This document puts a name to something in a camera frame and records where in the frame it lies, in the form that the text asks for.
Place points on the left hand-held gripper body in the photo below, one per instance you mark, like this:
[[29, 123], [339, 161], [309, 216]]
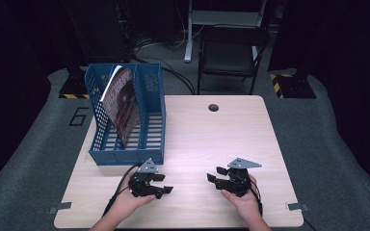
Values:
[[139, 184]]

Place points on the person's right hand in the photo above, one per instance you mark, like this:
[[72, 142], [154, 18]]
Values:
[[244, 205]]

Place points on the dark cabinet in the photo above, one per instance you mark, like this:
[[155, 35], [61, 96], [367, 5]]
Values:
[[99, 32]]

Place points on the blue plastic file rack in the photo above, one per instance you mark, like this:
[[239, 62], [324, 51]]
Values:
[[151, 128]]

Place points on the black folding chair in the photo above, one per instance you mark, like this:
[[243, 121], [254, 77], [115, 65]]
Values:
[[231, 54]]

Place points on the black striped stand base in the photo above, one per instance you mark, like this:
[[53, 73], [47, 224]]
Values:
[[74, 88], [294, 86]]

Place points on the person's left hand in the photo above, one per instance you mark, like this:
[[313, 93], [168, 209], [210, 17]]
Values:
[[130, 202]]

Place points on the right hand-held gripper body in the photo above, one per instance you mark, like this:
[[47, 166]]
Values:
[[237, 181]]

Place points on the grey metal table bracket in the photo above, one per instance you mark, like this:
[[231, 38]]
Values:
[[297, 207], [59, 207]]

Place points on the red magazine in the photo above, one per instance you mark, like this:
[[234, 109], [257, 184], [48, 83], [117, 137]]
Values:
[[123, 106]]

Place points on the white metal desk frame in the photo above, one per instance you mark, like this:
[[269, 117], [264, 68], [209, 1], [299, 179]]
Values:
[[221, 17]]

